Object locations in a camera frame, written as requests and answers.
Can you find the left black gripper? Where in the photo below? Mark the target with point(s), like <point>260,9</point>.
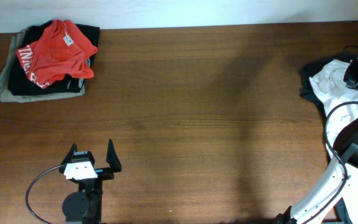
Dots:
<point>107,173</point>

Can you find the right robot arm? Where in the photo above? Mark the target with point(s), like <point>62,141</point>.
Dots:
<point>339,181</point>

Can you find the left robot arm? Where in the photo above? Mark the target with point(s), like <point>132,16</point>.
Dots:
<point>85,205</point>

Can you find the dark t-shirt white print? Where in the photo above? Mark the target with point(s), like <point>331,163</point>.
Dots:
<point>309,71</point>

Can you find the red folded t-shirt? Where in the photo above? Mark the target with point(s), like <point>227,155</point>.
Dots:
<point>54,53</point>

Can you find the grey folded garment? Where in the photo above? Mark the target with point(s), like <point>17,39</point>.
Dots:
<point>7,97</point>

